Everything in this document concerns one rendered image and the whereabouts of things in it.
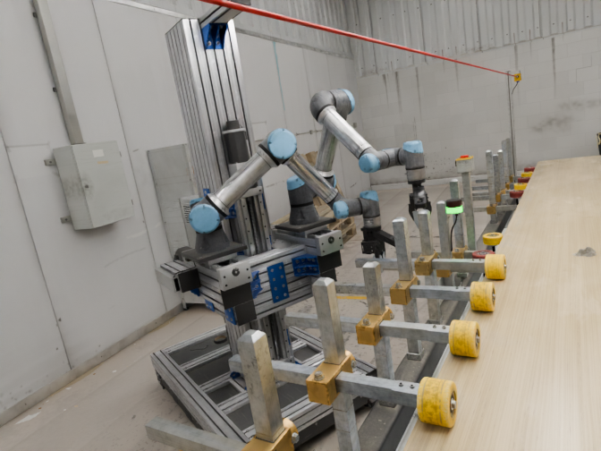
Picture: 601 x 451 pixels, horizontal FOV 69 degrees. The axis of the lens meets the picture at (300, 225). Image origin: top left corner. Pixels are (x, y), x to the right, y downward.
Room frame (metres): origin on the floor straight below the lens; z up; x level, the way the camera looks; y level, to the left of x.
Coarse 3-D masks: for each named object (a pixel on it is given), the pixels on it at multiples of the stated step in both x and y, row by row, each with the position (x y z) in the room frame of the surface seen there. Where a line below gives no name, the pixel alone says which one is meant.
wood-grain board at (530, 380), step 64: (576, 192) 2.36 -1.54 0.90; (512, 256) 1.52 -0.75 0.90; (576, 256) 1.42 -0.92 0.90; (512, 320) 1.05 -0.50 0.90; (576, 320) 0.99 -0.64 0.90; (512, 384) 0.79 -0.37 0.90; (576, 384) 0.75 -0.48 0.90; (448, 448) 0.64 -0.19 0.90; (512, 448) 0.62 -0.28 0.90; (576, 448) 0.60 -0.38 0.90
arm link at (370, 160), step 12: (324, 96) 1.94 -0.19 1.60; (312, 108) 1.94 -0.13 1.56; (324, 108) 1.89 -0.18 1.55; (324, 120) 1.89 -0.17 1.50; (336, 120) 1.86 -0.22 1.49; (336, 132) 1.84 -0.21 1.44; (348, 132) 1.81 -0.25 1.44; (348, 144) 1.80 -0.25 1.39; (360, 144) 1.77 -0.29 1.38; (360, 156) 1.75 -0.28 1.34; (372, 156) 1.71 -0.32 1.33; (384, 156) 1.74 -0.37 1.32; (360, 168) 1.74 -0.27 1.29; (372, 168) 1.70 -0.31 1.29; (384, 168) 1.76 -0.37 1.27
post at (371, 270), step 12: (372, 264) 1.07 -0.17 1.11; (372, 276) 1.06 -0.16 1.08; (372, 288) 1.07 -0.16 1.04; (372, 300) 1.07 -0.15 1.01; (384, 300) 1.09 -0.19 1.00; (372, 312) 1.07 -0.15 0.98; (384, 336) 1.06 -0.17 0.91; (384, 348) 1.06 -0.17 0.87; (384, 360) 1.06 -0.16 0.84; (384, 372) 1.07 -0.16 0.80
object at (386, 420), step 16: (496, 224) 2.71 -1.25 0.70; (480, 240) 2.43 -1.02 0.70; (448, 304) 1.64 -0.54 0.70; (464, 304) 1.74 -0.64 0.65; (432, 320) 1.49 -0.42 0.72; (448, 320) 1.51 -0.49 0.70; (432, 352) 1.31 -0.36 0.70; (400, 368) 1.24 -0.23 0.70; (416, 368) 1.23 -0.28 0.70; (432, 368) 1.30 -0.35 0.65; (368, 416) 1.04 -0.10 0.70; (384, 416) 1.03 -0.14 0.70; (400, 416) 1.03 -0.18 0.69; (368, 432) 0.97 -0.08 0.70; (384, 432) 0.96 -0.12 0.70; (400, 432) 1.02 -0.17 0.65; (368, 448) 0.92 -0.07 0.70; (384, 448) 0.93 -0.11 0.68
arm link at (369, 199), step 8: (360, 192) 1.83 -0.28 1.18; (368, 192) 1.80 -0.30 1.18; (376, 192) 1.82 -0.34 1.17; (360, 200) 1.87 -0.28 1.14; (368, 200) 1.80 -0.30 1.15; (376, 200) 1.81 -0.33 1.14; (368, 208) 1.80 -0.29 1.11; (376, 208) 1.80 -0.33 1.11; (368, 216) 1.80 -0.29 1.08; (376, 216) 1.80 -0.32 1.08
